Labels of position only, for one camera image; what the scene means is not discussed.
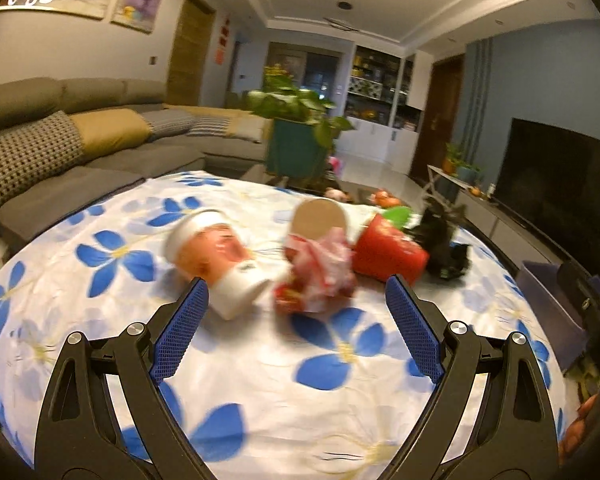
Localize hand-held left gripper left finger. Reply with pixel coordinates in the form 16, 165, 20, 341
35, 277, 216, 480

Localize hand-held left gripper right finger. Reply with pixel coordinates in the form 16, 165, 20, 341
385, 274, 563, 480

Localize blue plastic bin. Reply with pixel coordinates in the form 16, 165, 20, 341
517, 259, 600, 376

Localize white orange printed paper cup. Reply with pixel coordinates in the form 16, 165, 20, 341
164, 208, 291, 321

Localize red plastic cup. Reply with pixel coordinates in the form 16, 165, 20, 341
352, 212, 429, 287

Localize black plastic object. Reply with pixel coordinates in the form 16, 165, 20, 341
410, 199, 473, 278

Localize pink plastic bag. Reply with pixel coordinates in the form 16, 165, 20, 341
305, 227, 358, 296

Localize green plastic cup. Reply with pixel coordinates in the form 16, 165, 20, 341
380, 206, 416, 228

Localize red and white plastic bag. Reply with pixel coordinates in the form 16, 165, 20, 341
274, 235, 331, 315

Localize grey television stand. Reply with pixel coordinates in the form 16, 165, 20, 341
460, 192, 566, 266

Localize black flat television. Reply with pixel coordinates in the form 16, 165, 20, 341
495, 117, 600, 281

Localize white blue floral blanket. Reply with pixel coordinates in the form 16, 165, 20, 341
0, 170, 571, 480

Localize white folding side table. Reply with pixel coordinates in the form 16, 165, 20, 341
426, 164, 461, 196

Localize plant in grey pot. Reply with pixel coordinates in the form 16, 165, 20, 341
457, 160, 483, 185

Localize grey sofa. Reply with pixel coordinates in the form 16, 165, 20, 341
0, 77, 276, 251

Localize white display cabinet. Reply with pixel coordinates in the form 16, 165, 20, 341
342, 42, 426, 166

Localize striped cushion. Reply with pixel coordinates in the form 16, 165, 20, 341
187, 116, 233, 137

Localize houndstooth cushion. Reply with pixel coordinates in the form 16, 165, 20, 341
140, 110, 196, 136

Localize pothos plant in teal pot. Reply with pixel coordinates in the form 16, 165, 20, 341
245, 87, 356, 191

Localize yellow cushion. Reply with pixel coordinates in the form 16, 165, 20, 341
70, 109, 153, 153

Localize dark wooden door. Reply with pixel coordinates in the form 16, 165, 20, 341
412, 52, 466, 181

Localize black and white dotted cushion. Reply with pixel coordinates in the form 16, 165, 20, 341
0, 110, 86, 206

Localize glass sliding door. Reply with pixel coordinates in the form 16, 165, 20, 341
267, 42, 343, 106

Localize yellow flowers in vase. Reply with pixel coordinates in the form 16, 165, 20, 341
262, 62, 296, 91

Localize light wooden door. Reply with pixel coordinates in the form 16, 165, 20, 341
167, 0, 217, 108

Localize red wall decoration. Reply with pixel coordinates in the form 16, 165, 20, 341
215, 12, 231, 66

